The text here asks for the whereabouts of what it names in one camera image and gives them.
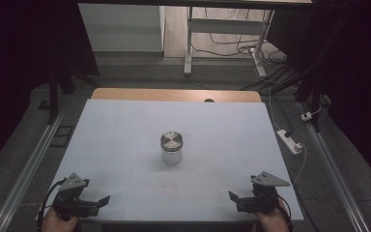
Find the dark curtain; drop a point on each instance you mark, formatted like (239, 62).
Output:
(351, 64)
(19, 64)

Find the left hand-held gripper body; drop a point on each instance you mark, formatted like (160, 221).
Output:
(67, 199)

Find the white panel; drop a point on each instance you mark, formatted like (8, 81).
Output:
(119, 29)

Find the white power strip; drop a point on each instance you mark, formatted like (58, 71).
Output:
(288, 141)

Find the aluminium rail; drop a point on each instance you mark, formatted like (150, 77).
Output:
(29, 167)
(335, 174)

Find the clear glass jar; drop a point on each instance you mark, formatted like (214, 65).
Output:
(172, 157)

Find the silver metal jar lid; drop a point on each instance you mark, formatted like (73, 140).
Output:
(171, 140)

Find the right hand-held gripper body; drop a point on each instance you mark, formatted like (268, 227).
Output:
(261, 201)

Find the white desk frame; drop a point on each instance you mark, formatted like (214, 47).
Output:
(225, 25)

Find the wooden table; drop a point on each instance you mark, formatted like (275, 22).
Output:
(161, 94)

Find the person's left hand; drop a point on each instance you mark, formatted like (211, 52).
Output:
(56, 225)

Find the person's right hand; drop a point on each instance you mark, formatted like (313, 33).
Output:
(273, 222)

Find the small white adapter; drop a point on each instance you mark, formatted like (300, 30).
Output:
(306, 116)

